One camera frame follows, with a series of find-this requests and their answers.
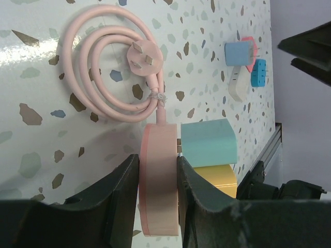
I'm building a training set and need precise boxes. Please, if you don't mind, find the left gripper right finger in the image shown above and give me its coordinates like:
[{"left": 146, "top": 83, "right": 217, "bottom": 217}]
[{"left": 177, "top": 157, "right": 330, "bottom": 247}]

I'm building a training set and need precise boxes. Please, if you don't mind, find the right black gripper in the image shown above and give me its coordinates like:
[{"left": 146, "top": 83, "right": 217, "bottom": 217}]
[{"left": 278, "top": 22, "right": 330, "bottom": 86}]

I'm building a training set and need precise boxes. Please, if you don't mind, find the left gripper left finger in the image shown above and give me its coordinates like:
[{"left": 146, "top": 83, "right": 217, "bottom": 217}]
[{"left": 1, "top": 154, "right": 139, "bottom": 247}]

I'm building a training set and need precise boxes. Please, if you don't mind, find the yellow plug adapter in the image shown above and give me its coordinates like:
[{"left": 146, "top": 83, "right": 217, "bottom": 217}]
[{"left": 194, "top": 164, "right": 237, "bottom": 198}]

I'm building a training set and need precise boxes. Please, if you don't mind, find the pink round power strip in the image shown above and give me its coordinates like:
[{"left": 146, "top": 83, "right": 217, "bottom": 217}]
[{"left": 139, "top": 123, "right": 179, "bottom": 236}]

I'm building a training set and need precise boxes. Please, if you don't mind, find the blue square plug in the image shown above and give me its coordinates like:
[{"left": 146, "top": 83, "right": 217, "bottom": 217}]
[{"left": 251, "top": 59, "right": 266, "bottom": 87}]

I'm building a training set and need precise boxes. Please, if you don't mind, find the pink plug adapter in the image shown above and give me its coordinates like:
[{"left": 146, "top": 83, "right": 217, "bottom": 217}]
[{"left": 241, "top": 36, "right": 259, "bottom": 73}]

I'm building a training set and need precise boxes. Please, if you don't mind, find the light blue plug adapter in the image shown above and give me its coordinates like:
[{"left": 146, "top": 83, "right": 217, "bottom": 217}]
[{"left": 224, "top": 41, "right": 251, "bottom": 66}]

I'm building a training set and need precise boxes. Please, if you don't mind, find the green plug adapter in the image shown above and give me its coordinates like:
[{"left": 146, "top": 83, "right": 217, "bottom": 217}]
[{"left": 181, "top": 118, "right": 237, "bottom": 167}]

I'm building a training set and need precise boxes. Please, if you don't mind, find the pink coiled cord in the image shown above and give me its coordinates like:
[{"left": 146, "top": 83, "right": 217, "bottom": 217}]
[{"left": 56, "top": 4, "right": 169, "bottom": 127}]

